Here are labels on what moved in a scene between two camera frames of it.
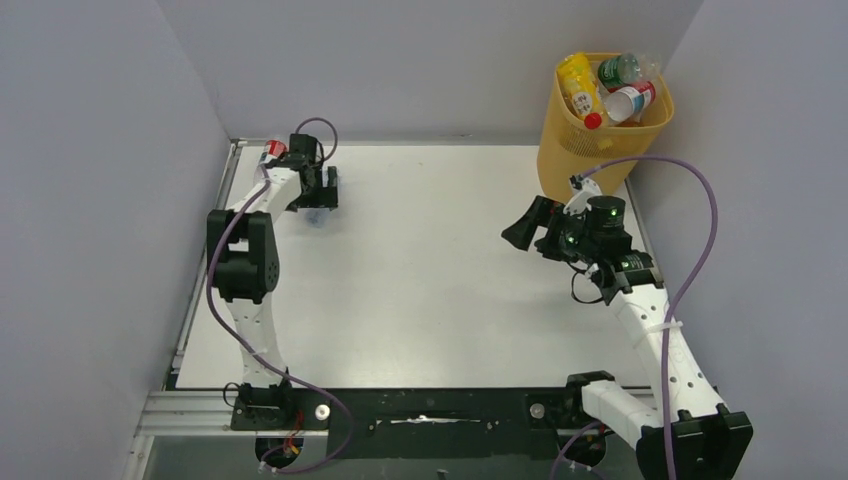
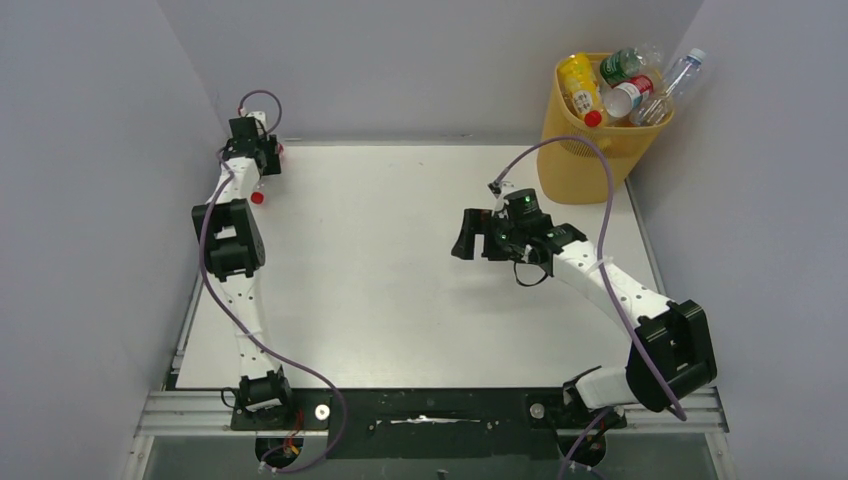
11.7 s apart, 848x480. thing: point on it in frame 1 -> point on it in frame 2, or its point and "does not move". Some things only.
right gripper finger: [522, 231] -> [475, 222]
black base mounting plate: [418, 423] does not move
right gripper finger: [553, 246] -> [493, 250]
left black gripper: [325, 198] -> [267, 144]
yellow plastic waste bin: [567, 147] does not move
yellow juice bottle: [578, 84] does not move
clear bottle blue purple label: [318, 217] -> [657, 109]
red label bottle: [623, 102] does not move
